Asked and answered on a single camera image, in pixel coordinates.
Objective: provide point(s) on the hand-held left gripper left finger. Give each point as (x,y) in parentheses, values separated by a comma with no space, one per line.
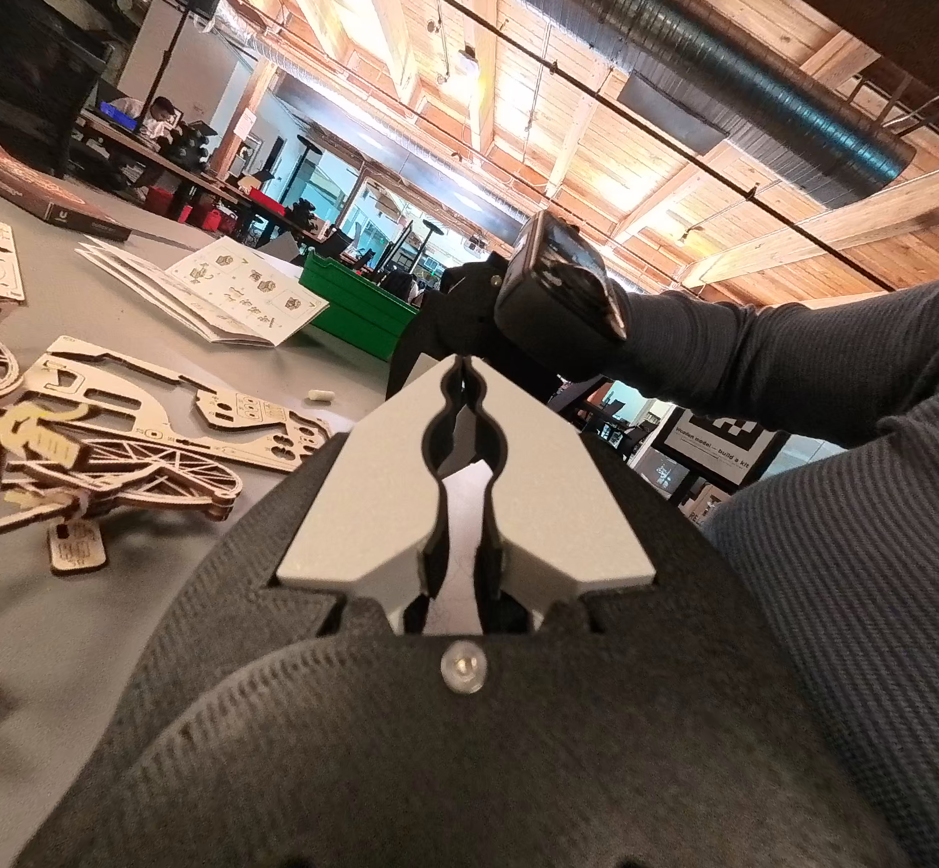
(352,516)

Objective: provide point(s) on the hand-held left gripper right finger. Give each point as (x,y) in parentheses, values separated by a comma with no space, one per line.
(565,516)

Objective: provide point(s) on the large wooden parts sheet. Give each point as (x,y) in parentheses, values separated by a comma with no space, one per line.
(242,417)

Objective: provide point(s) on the wooden bicycle model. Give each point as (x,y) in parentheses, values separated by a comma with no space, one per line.
(147,468)

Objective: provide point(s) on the person's right forearm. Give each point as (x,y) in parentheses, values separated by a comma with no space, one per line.
(770,362)

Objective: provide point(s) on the small wooden model piece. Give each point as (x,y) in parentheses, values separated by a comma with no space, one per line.
(77,547)

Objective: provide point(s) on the small wooden parts sheet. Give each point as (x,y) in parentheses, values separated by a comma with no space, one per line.
(9,266)

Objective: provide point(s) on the printed tag placard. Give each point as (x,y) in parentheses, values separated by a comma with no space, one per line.
(722,450)

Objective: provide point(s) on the green plastic bin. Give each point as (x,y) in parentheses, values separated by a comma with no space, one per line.
(352,307)

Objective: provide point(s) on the ceiling lamp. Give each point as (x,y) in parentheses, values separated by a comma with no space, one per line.
(469,61)

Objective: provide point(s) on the instruction booklet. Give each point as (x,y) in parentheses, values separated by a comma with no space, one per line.
(220,288)

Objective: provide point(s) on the brown kit box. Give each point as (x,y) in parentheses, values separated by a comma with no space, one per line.
(51,197)

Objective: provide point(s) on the blue bin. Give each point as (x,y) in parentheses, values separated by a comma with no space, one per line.
(119,116)

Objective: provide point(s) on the large ventilation duct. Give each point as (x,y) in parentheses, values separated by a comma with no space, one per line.
(697,39)

